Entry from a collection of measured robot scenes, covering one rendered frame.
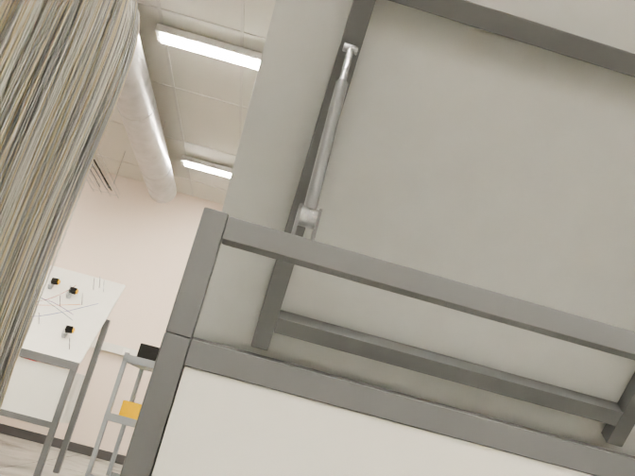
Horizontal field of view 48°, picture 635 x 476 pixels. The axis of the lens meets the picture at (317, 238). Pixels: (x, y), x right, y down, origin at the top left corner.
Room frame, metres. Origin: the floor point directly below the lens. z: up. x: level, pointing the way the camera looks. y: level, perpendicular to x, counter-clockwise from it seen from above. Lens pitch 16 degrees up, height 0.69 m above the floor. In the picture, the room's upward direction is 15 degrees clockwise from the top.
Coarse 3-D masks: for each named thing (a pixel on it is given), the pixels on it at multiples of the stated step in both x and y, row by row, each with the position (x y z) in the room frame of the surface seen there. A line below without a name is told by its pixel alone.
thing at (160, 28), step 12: (168, 36) 4.67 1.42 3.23; (180, 36) 4.65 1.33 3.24; (192, 36) 4.65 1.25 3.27; (192, 48) 4.76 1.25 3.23; (204, 48) 4.71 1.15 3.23; (216, 48) 4.68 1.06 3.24; (228, 48) 4.66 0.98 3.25; (240, 48) 4.67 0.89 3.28; (228, 60) 4.80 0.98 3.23; (240, 60) 4.75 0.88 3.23; (252, 60) 4.71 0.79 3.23
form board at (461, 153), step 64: (320, 0) 1.18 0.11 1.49; (384, 0) 1.17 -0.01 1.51; (512, 0) 1.14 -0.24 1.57; (576, 0) 1.13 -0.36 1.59; (320, 64) 1.25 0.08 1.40; (384, 64) 1.24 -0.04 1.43; (448, 64) 1.23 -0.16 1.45; (512, 64) 1.21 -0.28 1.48; (576, 64) 1.20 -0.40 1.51; (256, 128) 1.35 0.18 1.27; (384, 128) 1.32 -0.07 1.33; (448, 128) 1.30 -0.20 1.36; (512, 128) 1.29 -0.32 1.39; (576, 128) 1.28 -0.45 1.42; (256, 192) 1.43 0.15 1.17; (384, 192) 1.40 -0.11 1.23; (448, 192) 1.39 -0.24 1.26; (512, 192) 1.37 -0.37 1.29; (576, 192) 1.36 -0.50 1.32; (256, 256) 1.52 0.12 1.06; (384, 256) 1.49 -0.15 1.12; (448, 256) 1.48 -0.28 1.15; (512, 256) 1.46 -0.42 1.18; (576, 256) 1.44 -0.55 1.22; (256, 320) 1.62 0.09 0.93; (320, 320) 1.60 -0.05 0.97; (384, 320) 1.59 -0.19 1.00; (448, 320) 1.57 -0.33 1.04; (384, 384) 1.69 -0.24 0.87; (448, 384) 1.67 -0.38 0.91; (576, 384) 1.64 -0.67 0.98
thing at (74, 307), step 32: (64, 288) 6.23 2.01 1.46; (96, 288) 6.30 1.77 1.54; (32, 320) 5.93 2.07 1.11; (64, 320) 5.99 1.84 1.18; (96, 320) 6.06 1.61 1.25; (32, 352) 5.68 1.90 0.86; (64, 352) 5.78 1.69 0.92; (96, 352) 6.24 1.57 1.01; (32, 384) 5.70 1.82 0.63; (64, 384) 5.69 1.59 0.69; (32, 416) 5.70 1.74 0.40; (64, 416) 6.03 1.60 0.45; (64, 448) 6.24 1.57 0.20
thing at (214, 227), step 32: (224, 224) 1.06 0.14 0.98; (256, 224) 1.06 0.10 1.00; (192, 256) 1.06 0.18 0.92; (288, 256) 1.07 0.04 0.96; (320, 256) 1.07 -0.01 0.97; (352, 256) 1.07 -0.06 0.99; (192, 288) 1.06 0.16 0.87; (384, 288) 1.11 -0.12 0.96; (416, 288) 1.08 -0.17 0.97; (448, 288) 1.09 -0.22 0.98; (480, 288) 1.09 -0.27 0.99; (192, 320) 1.06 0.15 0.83; (512, 320) 1.10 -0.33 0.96; (544, 320) 1.10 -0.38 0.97; (576, 320) 1.10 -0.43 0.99; (608, 352) 1.14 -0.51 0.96
